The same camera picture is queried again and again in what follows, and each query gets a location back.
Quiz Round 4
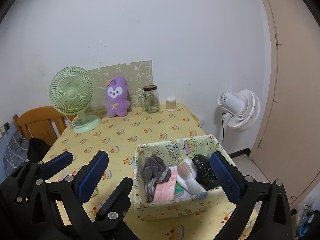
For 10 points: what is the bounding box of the grey velvet drawstring pouch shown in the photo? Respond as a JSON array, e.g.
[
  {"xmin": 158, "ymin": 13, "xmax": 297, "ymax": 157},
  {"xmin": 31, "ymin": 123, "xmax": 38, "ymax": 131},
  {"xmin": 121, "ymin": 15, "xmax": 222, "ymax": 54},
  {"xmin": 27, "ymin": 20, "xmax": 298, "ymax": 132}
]
[{"xmin": 141, "ymin": 155, "xmax": 171, "ymax": 202}]

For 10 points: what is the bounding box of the black plastic bag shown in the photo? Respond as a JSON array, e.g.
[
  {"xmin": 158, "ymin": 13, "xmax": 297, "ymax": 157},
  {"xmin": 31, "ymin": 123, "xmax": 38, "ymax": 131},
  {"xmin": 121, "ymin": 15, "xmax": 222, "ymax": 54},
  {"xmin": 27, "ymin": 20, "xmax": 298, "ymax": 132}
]
[{"xmin": 192, "ymin": 154, "xmax": 220, "ymax": 191}]

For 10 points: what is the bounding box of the pink tissue pack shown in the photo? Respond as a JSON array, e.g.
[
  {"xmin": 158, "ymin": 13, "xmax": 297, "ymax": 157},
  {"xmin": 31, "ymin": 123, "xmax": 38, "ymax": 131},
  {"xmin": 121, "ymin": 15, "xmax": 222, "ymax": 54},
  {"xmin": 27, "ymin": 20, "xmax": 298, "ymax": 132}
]
[{"xmin": 153, "ymin": 168, "xmax": 177, "ymax": 202}]

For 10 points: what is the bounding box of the white cloth bundle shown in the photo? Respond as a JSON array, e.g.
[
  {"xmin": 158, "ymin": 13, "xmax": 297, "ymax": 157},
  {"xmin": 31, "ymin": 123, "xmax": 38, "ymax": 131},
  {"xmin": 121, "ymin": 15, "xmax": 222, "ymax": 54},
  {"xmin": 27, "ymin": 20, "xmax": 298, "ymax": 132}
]
[{"xmin": 169, "ymin": 158, "xmax": 206, "ymax": 198}]

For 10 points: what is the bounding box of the green tissue pack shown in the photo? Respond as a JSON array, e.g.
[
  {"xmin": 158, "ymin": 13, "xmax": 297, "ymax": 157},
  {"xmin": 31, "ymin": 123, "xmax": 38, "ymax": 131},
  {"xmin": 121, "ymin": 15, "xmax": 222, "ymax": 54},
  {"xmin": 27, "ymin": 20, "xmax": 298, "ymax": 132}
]
[{"xmin": 174, "ymin": 182, "xmax": 184, "ymax": 199}]

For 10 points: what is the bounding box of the blue plaid bedding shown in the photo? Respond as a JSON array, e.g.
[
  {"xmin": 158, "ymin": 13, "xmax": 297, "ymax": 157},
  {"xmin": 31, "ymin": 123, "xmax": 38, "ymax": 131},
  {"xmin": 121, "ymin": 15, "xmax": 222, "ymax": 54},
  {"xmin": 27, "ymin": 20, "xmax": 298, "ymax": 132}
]
[{"xmin": 1, "ymin": 131, "xmax": 29, "ymax": 182}]

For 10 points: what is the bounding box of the black cloth on chair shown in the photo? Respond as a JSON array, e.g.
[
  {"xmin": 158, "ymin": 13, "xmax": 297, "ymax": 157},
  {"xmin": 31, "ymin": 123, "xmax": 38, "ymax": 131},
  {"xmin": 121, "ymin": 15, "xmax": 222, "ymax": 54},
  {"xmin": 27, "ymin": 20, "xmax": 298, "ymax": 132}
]
[{"xmin": 27, "ymin": 138, "xmax": 51, "ymax": 163}]

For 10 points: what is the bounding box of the yellow cartoon tablecloth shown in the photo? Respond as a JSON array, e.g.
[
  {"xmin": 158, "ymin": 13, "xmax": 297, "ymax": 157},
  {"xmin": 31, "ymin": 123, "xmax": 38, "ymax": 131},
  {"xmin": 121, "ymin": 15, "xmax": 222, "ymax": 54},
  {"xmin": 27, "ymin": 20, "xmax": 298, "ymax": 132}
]
[{"xmin": 44, "ymin": 105, "xmax": 235, "ymax": 239}]

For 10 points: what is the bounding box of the purple plush bunny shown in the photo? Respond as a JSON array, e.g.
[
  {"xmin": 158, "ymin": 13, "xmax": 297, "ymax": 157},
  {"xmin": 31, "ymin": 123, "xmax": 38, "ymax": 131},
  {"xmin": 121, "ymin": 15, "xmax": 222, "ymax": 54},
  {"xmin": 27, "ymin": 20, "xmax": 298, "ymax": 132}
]
[{"xmin": 105, "ymin": 76, "xmax": 130, "ymax": 118}]

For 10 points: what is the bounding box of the green desk fan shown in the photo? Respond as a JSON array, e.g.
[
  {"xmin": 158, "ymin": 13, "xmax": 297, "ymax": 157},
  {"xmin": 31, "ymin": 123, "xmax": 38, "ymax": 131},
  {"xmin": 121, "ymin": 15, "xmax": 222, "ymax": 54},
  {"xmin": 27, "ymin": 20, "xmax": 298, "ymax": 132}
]
[{"xmin": 49, "ymin": 67, "xmax": 101, "ymax": 133}]

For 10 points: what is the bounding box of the yellow cartoon fabric storage box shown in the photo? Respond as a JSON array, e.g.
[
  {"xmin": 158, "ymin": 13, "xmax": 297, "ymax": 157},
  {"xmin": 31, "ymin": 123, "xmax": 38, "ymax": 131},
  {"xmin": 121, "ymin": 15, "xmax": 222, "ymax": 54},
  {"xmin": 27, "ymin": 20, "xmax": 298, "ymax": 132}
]
[{"xmin": 132, "ymin": 135, "xmax": 231, "ymax": 220}]

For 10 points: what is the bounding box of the glass jar with lid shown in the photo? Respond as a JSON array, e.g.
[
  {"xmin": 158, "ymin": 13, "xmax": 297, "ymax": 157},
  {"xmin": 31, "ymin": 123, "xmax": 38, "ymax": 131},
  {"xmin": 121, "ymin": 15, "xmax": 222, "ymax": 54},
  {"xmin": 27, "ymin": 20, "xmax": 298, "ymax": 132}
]
[{"xmin": 139, "ymin": 85, "xmax": 160, "ymax": 113}]

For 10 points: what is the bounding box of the white floor fan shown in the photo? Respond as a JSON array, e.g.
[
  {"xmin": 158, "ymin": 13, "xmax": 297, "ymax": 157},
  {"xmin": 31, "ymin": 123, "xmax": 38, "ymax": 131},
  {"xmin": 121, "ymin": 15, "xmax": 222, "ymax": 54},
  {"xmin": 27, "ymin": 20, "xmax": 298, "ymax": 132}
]
[{"xmin": 218, "ymin": 89, "xmax": 260, "ymax": 133}]

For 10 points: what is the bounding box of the cotton swab container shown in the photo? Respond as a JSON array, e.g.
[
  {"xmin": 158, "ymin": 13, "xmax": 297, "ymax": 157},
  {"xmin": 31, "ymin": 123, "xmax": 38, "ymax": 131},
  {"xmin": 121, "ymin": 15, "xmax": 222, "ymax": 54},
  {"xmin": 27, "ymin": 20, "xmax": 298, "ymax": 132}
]
[{"xmin": 165, "ymin": 96, "xmax": 176, "ymax": 112}]

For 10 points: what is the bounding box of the beige cartoon placemat board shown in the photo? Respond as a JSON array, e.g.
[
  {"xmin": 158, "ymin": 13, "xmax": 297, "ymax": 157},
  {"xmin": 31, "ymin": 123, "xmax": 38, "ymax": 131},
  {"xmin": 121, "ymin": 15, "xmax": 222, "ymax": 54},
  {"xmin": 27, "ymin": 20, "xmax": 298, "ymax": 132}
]
[{"xmin": 86, "ymin": 61, "xmax": 153, "ymax": 112}]

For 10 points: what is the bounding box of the wall power socket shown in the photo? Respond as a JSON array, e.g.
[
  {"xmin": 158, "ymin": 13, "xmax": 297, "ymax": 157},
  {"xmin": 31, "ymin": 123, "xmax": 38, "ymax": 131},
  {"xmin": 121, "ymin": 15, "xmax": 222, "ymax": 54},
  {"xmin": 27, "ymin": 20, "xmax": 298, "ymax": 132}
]
[{"xmin": 0, "ymin": 122, "xmax": 10, "ymax": 135}]

